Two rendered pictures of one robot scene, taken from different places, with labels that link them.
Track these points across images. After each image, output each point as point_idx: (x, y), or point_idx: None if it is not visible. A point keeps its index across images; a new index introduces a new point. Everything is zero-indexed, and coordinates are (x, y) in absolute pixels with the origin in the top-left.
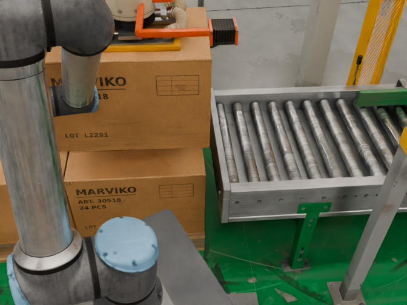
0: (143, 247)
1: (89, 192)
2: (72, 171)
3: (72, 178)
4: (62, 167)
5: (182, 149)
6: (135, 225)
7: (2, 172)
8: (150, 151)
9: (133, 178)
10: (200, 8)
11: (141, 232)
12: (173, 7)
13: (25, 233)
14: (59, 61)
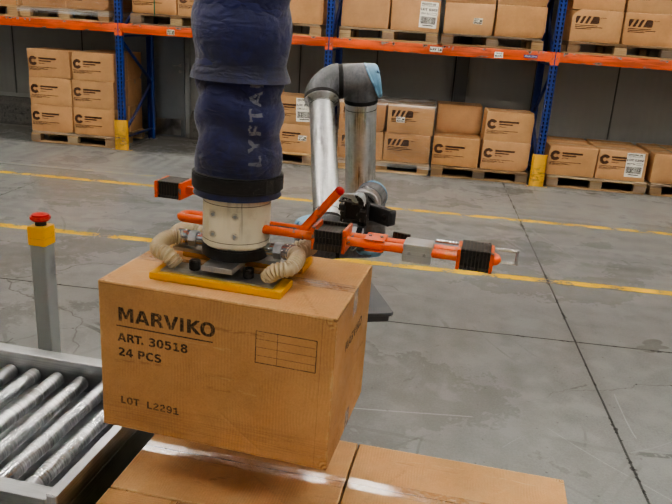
0: (304, 216)
1: None
2: (343, 451)
3: (344, 444)
4: (357, 460)
5: (179, 443)
6: (305, 220)
7: (444, 473)
8: (226, 451)
9: None
10: (108, 278)
11: (303, 219)
12: (182, 228)
13: None
14: (338, 260)
